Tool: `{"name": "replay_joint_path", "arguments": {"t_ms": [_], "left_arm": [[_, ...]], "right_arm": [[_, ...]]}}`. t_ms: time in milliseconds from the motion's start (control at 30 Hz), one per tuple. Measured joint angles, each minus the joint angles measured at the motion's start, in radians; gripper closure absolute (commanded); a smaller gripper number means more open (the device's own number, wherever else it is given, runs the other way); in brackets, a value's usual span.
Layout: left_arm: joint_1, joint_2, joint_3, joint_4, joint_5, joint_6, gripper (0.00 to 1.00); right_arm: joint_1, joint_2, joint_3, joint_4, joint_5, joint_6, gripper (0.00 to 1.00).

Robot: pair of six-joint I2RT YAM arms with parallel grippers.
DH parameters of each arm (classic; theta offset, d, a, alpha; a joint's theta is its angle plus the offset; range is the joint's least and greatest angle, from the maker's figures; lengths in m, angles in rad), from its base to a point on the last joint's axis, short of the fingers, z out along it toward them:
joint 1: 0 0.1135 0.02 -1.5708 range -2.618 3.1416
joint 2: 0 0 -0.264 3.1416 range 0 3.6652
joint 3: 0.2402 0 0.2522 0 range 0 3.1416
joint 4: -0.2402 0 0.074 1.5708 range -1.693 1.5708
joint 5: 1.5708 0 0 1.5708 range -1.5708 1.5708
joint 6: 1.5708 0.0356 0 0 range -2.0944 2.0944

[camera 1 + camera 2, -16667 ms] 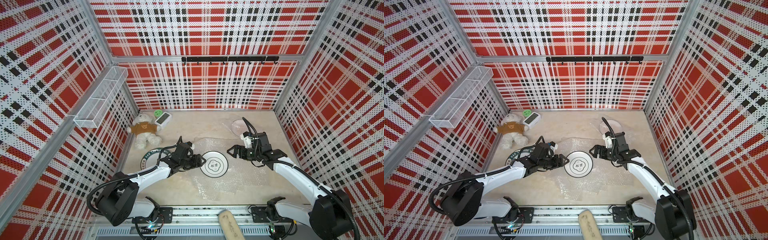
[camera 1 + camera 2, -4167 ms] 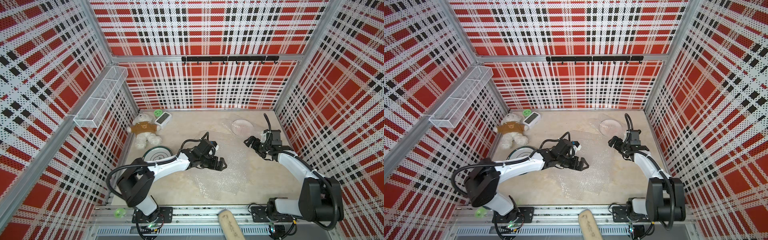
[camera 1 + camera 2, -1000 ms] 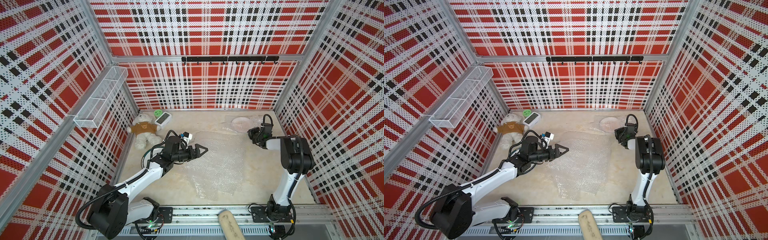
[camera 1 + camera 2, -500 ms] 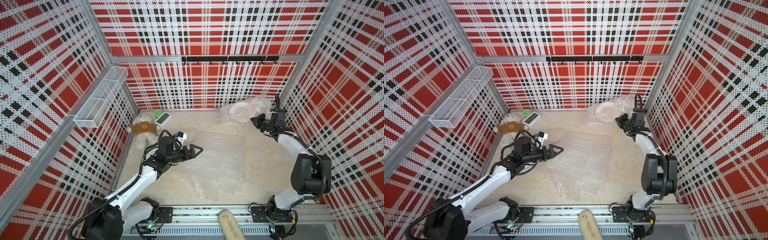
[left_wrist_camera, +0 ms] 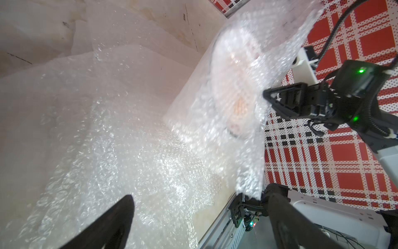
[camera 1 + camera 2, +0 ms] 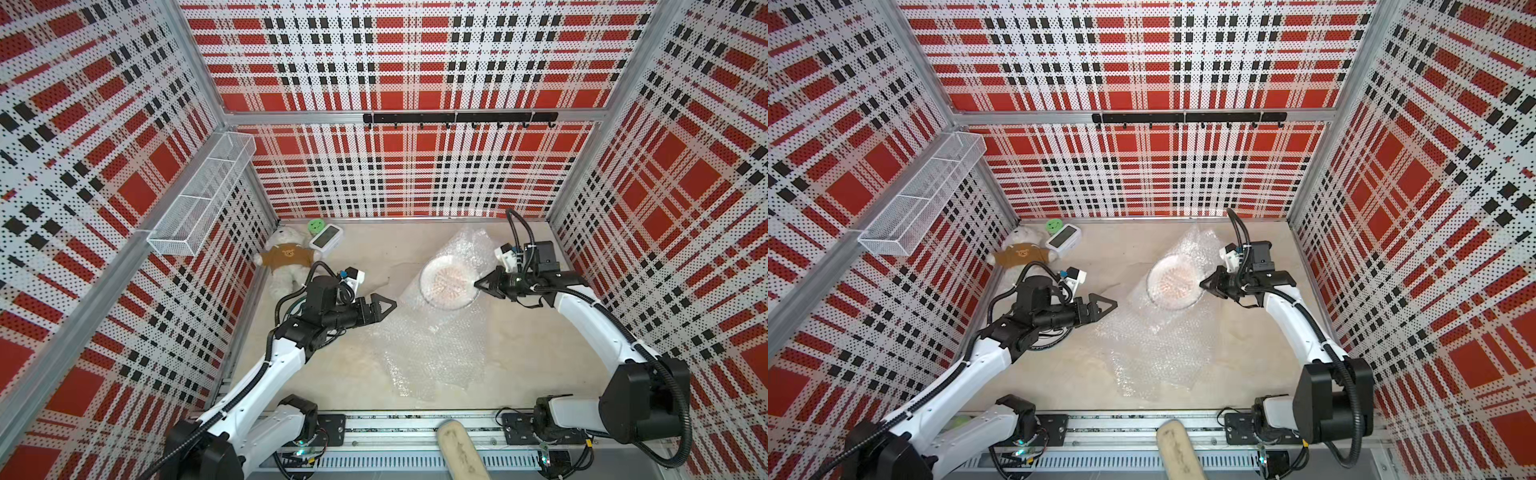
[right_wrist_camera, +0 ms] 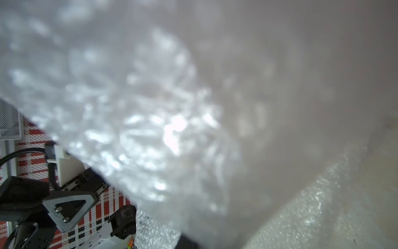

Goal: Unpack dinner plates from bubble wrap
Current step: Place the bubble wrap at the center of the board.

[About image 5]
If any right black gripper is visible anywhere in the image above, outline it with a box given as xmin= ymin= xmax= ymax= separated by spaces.
xmin=263 ymin=60 xmax=398 ymax=138

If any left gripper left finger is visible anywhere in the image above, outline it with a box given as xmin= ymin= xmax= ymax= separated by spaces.
xmin=62 ymin=195 xmax=135 ymax=249

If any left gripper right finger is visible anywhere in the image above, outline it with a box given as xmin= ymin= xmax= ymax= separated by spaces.
xmin=267 ymin=194 xmax=341 ymax=249

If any bubble wrap sheet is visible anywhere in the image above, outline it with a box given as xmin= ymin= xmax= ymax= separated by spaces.
xmin=165 ymin=1 xmax=323 ymax=199
xmin=1 ymin=45 xmax=217 ymax=249

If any pink plate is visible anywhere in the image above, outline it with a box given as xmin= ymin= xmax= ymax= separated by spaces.
xmin=210 ymin=29 xmax=263 ymax=138

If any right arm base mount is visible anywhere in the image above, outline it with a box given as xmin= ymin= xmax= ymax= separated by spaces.
xmin=229 ymin=183 xmax=398 ymax=249

